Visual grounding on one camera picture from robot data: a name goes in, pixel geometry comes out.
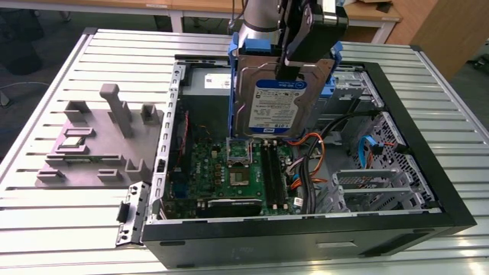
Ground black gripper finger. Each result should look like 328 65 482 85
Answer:
272 56 304 81

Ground hard disk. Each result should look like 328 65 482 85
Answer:
226 32 343 141

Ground blue wire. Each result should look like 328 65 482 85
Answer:
358 134 384 170

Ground grey metal disk bay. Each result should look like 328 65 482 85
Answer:
330 168 435 213

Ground blue plastic drive latch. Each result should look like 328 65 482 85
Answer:
319 77 335 98

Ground grey optical drive cage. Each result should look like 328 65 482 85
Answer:
304 65 384 132

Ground grey power supply unit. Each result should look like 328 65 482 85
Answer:
178 67 233 135

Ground metal socket cover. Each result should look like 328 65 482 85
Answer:
225 137 255 169

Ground brown wooden cabinet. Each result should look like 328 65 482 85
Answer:
388 0 489 81

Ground black RAM slot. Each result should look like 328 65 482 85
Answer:
270 139 290 210
261 139 279 210

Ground CPU socket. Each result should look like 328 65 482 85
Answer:
227 168 255 188

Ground green motherboard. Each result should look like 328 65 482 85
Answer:
162 134 306 220

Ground black graphics card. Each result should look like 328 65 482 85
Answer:
162 197 263 220

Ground wooden desk white legs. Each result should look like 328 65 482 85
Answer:
63 0 403 44

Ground grey parts rack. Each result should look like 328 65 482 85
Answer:
33 82 165 190

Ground black PC case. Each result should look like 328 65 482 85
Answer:
141 53 478 270

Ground green RAM stick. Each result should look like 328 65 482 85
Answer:
62 156 102 164

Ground black office chair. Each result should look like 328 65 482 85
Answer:
0 8 45 76

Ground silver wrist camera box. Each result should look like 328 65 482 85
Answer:
320 0 346 15

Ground orange red wire bundle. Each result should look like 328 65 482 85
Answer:
283 132 328 190

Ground red wire black connector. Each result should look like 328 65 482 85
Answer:
371 142 408 157

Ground black cable bundle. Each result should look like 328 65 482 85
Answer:
296 110 382 214

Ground metal case bracket black handle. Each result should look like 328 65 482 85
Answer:
115 181 150 248

